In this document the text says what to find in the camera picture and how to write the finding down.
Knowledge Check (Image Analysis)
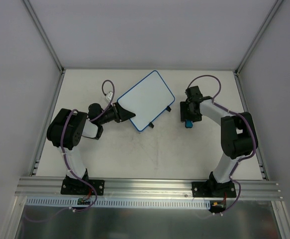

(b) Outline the aluminium frame post left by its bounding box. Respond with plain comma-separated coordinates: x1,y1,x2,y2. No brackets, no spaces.
21,0,64,73

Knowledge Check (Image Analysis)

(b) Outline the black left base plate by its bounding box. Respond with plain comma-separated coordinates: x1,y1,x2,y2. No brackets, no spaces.
60,177,105,196

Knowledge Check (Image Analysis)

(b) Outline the aluminium mounting rail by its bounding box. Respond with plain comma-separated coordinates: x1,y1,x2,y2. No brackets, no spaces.
15,177,284,201

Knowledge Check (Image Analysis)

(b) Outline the blue bone-shaped eraser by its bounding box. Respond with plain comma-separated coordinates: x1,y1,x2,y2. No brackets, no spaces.
185,120,193,128

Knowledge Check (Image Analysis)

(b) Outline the blue-framed whiteboard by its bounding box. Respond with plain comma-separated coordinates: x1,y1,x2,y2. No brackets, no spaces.
117,70,175,132

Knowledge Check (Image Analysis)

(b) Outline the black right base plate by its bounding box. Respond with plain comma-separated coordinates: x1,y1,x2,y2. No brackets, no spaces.
192,180,237,198

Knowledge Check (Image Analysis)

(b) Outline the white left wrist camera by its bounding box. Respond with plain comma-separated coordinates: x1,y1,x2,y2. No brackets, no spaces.
105,91,114,103

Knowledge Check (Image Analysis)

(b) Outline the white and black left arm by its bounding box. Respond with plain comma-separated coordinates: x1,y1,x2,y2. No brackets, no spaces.
47,103,136,194

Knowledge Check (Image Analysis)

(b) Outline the aluminium frame post right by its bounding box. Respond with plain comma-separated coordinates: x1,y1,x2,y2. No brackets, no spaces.
234,0,284,75

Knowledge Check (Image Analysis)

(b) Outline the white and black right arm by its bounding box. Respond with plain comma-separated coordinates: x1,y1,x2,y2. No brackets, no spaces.
180,86,258,198

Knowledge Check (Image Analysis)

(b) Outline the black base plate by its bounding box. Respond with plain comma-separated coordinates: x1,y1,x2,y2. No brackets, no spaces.
192,180,237,198
60,177,105,196

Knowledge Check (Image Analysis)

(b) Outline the aluminium frame post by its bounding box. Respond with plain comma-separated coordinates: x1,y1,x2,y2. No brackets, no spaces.
234,0,284,75
21,0,64,73

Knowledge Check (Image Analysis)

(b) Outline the white slotted cable duct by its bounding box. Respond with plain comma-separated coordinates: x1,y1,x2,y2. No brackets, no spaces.
25,197,211,210

